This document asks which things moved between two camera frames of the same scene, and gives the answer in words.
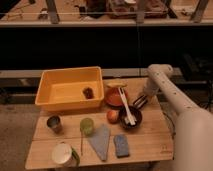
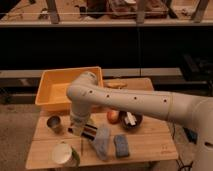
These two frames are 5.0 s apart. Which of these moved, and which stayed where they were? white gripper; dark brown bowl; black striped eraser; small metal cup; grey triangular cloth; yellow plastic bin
Moved: white gripper; black striped eraser
Stayed: dark brown bowl; grey triangular cloth; yellow plastic bin; small metal cup
